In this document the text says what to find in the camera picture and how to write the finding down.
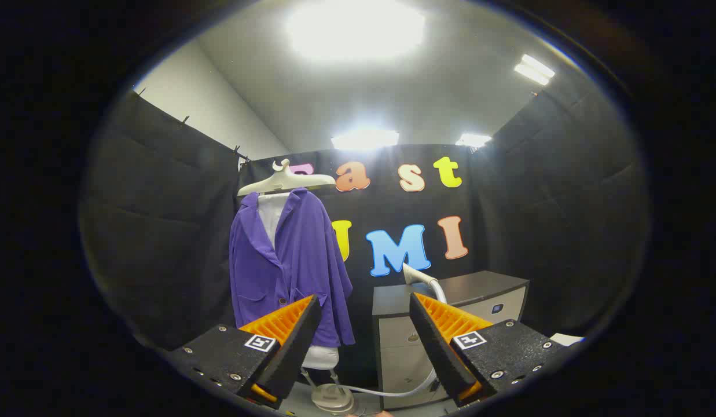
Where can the white clothes hanger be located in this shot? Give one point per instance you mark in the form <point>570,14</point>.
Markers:
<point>288,180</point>

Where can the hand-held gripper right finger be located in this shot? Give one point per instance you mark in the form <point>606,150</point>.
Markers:
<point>436,347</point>

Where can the purple jacket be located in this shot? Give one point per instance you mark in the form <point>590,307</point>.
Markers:
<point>300,260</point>

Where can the small ceiling light panel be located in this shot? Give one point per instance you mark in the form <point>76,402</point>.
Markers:
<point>473,140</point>

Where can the grey cabinet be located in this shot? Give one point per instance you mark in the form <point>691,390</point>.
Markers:
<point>485,284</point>

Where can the white ironing pad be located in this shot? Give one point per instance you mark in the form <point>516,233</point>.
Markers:
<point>271,220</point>

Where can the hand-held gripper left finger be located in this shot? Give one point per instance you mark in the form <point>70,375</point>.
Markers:
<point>294,347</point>

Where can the white garment steamer base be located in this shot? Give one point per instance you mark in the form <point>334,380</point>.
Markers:
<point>333,399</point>

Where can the twin strip ceiling light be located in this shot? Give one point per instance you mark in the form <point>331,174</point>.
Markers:
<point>534,69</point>

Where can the white garment steamer head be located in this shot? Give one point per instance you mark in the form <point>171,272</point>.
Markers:
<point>418,274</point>

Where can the white paper sheet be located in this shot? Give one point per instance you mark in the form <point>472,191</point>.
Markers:
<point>566,339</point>

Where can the large ceiling light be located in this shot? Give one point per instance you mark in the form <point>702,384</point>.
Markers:
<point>355,29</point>

